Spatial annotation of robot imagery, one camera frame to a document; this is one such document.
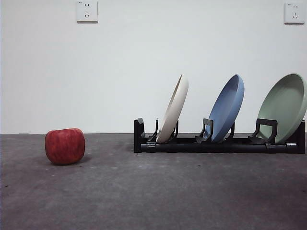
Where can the cream yellow plate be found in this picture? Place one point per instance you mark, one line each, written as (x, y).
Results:
(176, 107)

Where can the red yellow apple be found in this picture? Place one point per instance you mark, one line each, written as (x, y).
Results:
(64, 147)

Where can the black plate rack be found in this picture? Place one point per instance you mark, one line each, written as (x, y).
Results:
(204, 147)

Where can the blue plate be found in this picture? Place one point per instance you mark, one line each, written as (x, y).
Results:
(227, 107)

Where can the green plate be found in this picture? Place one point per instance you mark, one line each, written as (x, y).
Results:
(285, 107)

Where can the white wall socket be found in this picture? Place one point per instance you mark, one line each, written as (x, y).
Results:
(87, 11)
(293, 13)

